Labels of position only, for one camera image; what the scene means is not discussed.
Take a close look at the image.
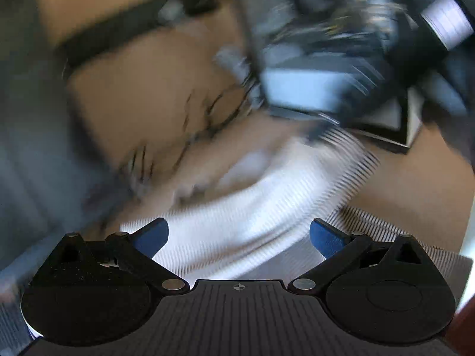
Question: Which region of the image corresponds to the black wall power strip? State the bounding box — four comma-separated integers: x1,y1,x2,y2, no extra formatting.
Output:
57,0,220,71

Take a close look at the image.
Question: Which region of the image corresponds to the striped beige sweater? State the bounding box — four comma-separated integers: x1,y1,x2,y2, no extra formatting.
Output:
26,127,473,338

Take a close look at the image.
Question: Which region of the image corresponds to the white computer case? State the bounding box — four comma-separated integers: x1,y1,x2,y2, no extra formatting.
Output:
217,0,474,149

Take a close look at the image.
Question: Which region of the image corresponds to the black cable bundle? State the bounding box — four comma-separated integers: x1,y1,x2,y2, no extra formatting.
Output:
118,81,268,194

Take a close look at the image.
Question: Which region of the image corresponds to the black curved monitor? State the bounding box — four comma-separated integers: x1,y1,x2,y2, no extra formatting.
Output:
1,0,129,276

